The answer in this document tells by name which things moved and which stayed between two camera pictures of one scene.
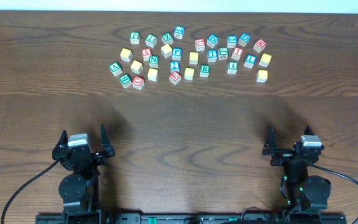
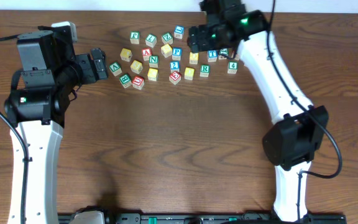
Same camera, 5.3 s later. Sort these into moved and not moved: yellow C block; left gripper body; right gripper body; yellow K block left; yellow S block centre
Moved: left gripper body; right gripper body
Not moved: yellow C block; yellow K block left; yellow S block centre
